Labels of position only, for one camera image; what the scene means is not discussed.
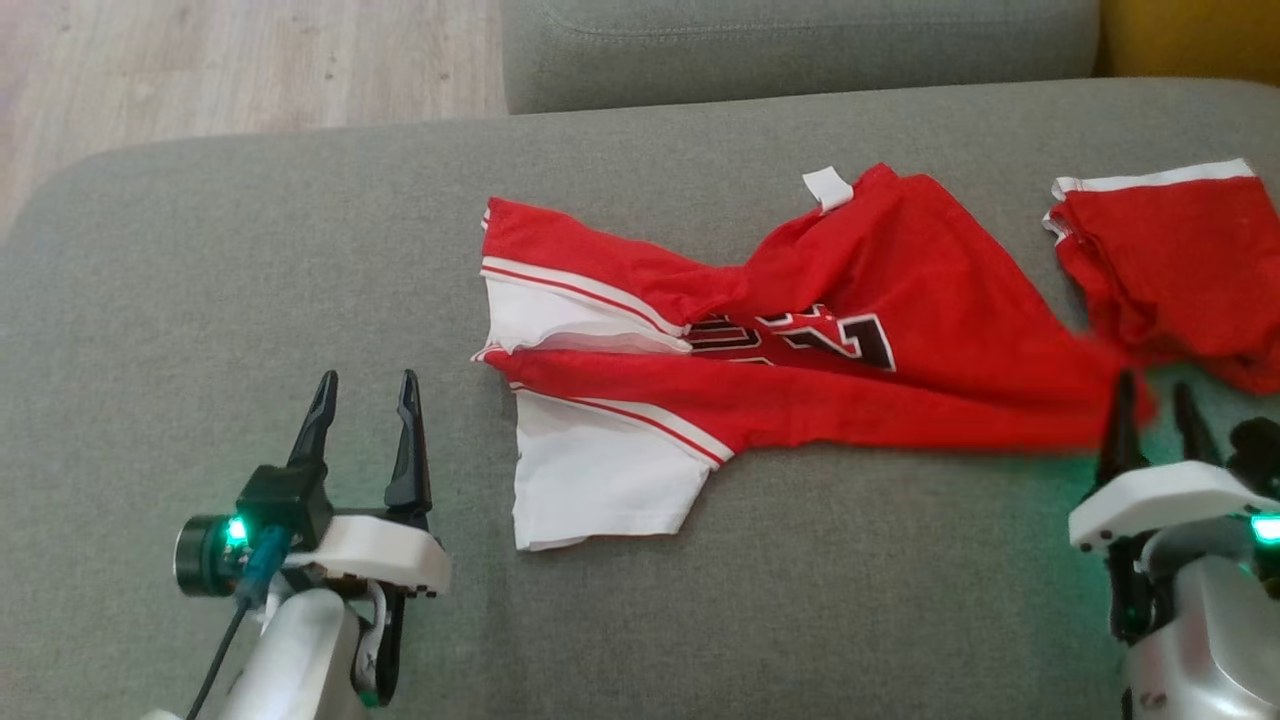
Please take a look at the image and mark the red shorts with white stripes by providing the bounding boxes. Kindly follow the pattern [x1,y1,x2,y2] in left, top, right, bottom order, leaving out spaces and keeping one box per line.
[1042,158,1280,396]

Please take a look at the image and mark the red jersey with white sleeves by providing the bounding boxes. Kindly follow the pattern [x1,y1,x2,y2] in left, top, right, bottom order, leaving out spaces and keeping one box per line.
[472,163,1158,553]

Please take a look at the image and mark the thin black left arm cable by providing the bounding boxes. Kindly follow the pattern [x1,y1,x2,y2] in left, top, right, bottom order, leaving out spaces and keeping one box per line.
[185,598,251,720]

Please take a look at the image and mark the grey sofa back cushion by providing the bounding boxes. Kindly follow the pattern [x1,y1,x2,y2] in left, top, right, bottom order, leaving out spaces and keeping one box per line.
[500,0,1101,116]

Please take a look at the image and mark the teal left cable connector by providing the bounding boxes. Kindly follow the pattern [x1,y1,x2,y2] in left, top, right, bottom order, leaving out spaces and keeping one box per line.
[236,525,297,609]

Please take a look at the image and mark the yellow cushion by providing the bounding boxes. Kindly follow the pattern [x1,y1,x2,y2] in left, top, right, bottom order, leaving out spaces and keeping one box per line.
[1098,0,1280,87]

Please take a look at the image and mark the grey fabric sofa seat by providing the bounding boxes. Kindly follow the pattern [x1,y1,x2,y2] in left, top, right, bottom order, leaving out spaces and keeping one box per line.
[0,78,1280,720]

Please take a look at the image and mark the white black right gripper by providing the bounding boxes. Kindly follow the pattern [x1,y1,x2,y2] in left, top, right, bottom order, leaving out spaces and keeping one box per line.
[1068,370,1280,554]

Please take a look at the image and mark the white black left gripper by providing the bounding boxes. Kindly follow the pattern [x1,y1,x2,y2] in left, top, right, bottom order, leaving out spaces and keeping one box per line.
[285,370,452,600]

